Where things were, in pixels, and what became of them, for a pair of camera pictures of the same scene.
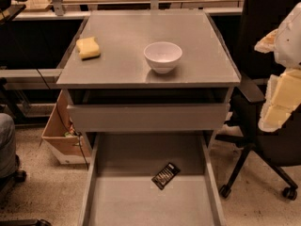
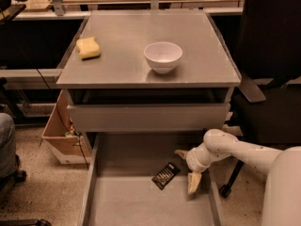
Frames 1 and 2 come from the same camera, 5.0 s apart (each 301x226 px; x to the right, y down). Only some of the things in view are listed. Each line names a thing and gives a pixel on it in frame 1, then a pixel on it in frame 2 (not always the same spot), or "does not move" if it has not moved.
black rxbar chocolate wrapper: (166, 175) does not move
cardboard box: (68, 145) does not move
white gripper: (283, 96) → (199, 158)
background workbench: (76, 2) does not move
